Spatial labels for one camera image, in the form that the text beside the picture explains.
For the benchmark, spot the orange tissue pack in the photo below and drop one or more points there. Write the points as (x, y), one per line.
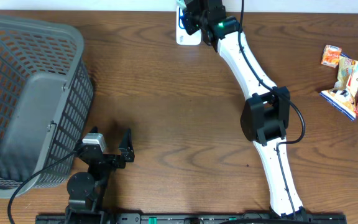
(330, 56)

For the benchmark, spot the white wet wipes pack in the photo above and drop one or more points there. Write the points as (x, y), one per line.
(181, 4)

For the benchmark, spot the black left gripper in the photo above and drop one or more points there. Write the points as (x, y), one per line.
(125, 156)

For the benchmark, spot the grey plastic shopping basket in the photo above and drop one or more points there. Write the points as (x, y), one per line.
(45, 97)

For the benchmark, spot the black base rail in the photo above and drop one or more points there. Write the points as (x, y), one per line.
(135, 218)

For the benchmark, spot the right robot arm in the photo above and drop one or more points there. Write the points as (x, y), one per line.
(265, 115)

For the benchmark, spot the white barcode scanner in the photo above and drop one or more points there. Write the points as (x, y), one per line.
(182, 37)

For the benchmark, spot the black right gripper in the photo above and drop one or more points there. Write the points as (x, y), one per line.
(190, 28)

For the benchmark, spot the yellow snack chip bag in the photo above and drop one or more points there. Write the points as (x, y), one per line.
(343, 95)

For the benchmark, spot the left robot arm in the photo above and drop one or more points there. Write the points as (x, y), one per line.
(87, 189)

